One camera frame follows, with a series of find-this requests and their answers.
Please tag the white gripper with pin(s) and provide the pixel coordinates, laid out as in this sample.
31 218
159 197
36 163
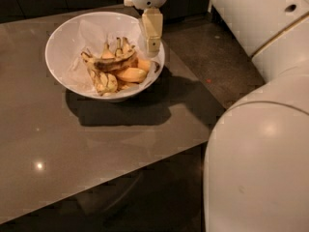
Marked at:
152 22

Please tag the orange fruit right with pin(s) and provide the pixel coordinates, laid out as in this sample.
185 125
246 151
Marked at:
144 65

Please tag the orange fruit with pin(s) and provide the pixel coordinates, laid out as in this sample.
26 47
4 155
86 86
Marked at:
131 75
144 65

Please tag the brown spotted banana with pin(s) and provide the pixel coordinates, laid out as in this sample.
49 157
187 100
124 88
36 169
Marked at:
123 57

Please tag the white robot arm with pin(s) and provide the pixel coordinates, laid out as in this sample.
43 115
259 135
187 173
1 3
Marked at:
256 168

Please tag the orange fruit front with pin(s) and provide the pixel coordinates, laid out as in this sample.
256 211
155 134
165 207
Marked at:
131 75

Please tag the white paper liner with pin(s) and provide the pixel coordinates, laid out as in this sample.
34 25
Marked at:
92 36

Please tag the white bowl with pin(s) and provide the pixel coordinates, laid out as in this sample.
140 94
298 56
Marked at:
63 44

